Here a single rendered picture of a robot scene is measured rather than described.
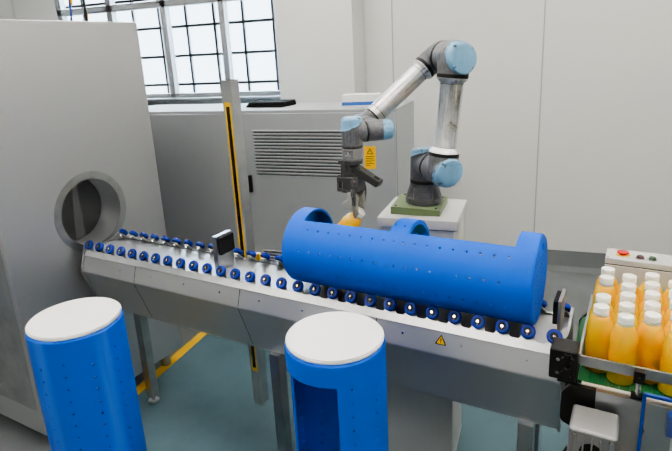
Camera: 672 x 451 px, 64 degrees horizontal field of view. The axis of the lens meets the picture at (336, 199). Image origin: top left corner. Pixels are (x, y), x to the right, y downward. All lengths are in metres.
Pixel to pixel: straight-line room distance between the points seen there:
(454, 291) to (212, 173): 2.52
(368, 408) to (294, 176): 2.29
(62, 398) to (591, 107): 3.85
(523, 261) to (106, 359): 1.29
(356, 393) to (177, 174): 2.86
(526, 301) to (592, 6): 3.11
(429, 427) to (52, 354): 1.57
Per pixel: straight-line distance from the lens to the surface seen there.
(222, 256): 2.35
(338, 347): 1.50
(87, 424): 1.95
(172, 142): 4.05
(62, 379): 1.88
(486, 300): 1.71
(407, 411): 2.58
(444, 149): 2.06
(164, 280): 2.49
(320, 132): 3.47
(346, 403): 1.51
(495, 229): 4.71
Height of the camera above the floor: 1.81
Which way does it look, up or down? 15 degrees down
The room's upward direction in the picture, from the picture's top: 3 degrees counter-clockwise
